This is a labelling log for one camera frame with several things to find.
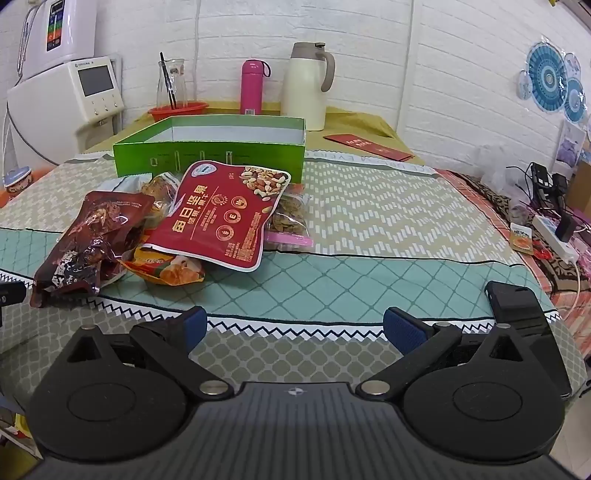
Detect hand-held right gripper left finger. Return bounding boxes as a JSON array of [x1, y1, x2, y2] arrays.
[[61, 305, 234, 400]]

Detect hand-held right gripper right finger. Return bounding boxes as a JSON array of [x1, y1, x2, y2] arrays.
[[355, 306, 540, 398]]

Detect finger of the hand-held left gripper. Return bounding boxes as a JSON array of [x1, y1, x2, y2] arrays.
[[0, 281, 27, 324]]

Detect orange snack packet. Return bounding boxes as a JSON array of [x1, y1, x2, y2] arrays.
[[119, 244, 206, 285]]

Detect dark brown snack packet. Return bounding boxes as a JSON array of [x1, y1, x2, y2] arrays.
[[30, 191, 156, 308]]

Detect red nut snack packet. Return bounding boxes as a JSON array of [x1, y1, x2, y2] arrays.
[[148, 161, 293, 272]]

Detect yellow dried snack packet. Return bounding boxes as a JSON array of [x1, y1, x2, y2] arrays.
[[140, 172, 182, 223]]

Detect clear pink-edged seed packet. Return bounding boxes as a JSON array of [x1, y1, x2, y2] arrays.
[[262, 184, 314, 253]]

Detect pale snack packet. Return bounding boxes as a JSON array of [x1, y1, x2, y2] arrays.
[[98, 174, 153, 195]]

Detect green cardboard box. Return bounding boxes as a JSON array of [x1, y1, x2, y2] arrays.
[[113, 115, 307, 186]]

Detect printed paper cup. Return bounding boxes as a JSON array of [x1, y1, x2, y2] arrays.
[[4, 168, 34, 202]]

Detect patterned quilted cover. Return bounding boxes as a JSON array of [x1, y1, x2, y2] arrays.
[[0, 150, 587, 402]]

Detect black rectangular device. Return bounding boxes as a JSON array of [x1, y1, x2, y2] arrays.
[[485, 280, 574, 398]]

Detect small orange sachet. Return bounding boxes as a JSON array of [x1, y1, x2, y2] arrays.
[[510, 222, 534, 253]]

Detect leopard print cloth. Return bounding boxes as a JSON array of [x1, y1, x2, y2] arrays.
[[438, 170, 591, 296]]

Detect white power strip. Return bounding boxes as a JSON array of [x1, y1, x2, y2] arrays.
[[532, 213, 581, 265]]

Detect red envelope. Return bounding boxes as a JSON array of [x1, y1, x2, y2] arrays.
[[323, 133, 415, 162]]

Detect clear plastic bag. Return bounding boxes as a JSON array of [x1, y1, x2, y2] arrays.
[[477, 144, 514, 186]]

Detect black charger plug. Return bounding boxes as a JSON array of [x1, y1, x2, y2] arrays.
[[555, 217, 579, 243]]

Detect white countertop water dispenser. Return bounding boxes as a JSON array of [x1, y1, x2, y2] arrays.
[[6, 55, 126, 172]]

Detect red plastic basin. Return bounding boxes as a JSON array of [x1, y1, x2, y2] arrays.
[[148, 102, 209, 123]]

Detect brown cardboard box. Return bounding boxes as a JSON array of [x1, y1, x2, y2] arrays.
[[567, 161, 591, 210]]

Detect black stirring stick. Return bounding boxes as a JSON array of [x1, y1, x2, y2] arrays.
[[159, 52, 176, 110], [165, 65, 180, 110]]

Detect glass carafe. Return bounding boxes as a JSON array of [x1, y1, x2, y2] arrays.
[[156, 58, 186, 110]]

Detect pink thermos bottle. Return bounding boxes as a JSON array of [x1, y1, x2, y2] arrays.
[[239, 58, 271, 116]]

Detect cream thermal jug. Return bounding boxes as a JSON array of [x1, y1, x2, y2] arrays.
[[281, 42, 336, 132]]

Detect blue paper fan decoration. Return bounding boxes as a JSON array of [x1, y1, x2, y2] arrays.
[[516, 41, 588, 124]]

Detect black cabled devices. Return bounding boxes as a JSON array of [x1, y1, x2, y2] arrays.
[[517, 161, 570, 215]]

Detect wall poster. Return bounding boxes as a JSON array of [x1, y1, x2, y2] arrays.
[[555, 119, 590, 163]]

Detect white wall-mounted water purifier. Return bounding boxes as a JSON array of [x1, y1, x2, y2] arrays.
[[18, 0, 99, 63]]

